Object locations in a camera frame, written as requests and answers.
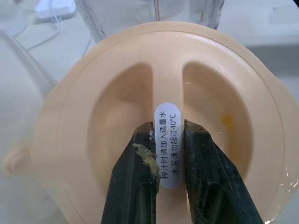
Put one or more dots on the cream blender lid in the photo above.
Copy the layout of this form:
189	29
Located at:
210	81

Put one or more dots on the clear blender jar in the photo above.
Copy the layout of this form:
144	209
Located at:
121	16

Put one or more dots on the yellow fruit pulp bit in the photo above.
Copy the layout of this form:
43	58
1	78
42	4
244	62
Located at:
149	161

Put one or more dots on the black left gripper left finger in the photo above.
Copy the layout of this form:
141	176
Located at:
130	186

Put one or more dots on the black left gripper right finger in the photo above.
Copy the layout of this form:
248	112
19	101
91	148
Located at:
210	182

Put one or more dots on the white power strip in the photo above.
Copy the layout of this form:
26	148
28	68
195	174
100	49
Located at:
56	9

